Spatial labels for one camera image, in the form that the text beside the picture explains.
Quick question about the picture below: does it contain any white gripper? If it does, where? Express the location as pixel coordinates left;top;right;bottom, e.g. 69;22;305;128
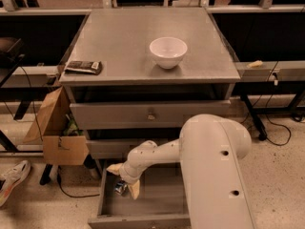
107;161;144;199

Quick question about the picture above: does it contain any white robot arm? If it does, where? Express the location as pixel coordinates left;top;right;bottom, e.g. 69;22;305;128
107;114;256;229

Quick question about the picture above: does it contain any grey middle drawer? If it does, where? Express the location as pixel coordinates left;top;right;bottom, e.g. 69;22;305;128
86;136;173;160

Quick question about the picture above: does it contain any grey open bottom drawer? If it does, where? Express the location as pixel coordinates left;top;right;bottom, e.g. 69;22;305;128
88;160;191;229

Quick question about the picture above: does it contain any grey wooden drawer cabinet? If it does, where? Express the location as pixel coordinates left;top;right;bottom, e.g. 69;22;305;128
58;7;242;164

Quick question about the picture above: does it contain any grey top drawer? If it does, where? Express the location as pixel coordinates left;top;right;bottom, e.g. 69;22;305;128
70;100;231;130

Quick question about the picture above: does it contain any brown cardboard box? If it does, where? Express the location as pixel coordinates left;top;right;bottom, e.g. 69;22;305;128
23;87;89;165

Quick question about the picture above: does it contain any white running shoe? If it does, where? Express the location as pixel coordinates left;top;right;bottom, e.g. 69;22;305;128
0;160;31;207

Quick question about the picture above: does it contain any dark snack bar packet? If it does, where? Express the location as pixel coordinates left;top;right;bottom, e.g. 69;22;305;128
65;61;103;75

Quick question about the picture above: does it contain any white ceramic bowl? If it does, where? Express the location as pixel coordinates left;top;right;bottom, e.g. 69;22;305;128
150;37;188;69

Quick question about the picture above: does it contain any black table leg right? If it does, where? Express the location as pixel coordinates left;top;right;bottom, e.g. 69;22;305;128
240;94;267;141

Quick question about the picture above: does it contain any black floor cable left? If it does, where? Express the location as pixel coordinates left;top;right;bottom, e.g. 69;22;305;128
56;165;101;198

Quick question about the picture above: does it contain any black floor cable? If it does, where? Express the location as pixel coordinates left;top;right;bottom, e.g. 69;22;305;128
56;165;101;198
239;60;293;147

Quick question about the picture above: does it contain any black floor cable right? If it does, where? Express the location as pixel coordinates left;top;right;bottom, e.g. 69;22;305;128
239;60;293;147

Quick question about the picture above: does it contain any yellow foam piece on rail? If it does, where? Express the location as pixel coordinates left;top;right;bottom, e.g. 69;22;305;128
247;60;263;69

